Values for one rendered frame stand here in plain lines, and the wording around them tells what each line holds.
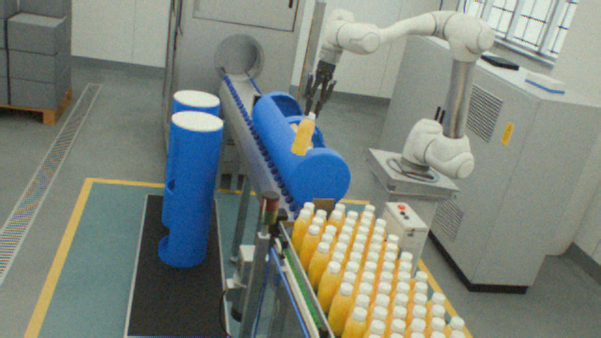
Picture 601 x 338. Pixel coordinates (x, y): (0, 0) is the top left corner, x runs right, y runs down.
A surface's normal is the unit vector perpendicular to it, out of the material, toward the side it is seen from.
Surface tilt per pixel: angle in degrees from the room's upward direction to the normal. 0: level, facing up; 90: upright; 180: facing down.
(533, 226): 90
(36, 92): 90
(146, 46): 90
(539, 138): 90
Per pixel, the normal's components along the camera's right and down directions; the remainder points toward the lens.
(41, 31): 0.16, 0.42
